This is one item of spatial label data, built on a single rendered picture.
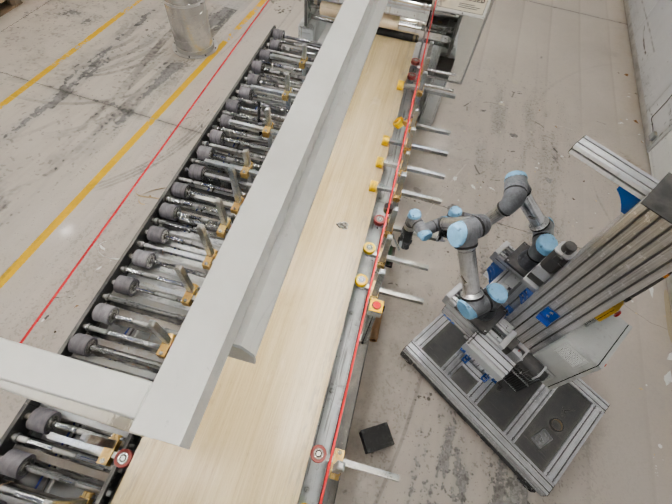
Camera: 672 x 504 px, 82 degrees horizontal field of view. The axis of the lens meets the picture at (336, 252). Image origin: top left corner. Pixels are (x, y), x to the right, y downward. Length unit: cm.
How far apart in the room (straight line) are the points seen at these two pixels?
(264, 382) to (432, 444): 147
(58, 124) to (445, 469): 500
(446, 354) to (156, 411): 269
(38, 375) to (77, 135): 452
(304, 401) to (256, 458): 34
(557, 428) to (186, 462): 243
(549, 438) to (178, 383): 292
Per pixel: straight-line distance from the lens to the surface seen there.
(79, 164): 477
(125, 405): 62
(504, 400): 319
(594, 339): 239
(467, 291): 209
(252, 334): 70
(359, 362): 243
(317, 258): 247
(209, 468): 217
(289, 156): 80
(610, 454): 376
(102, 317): 263
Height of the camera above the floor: 302
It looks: 58 degrees down
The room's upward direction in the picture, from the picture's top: 8 degrees clockwise
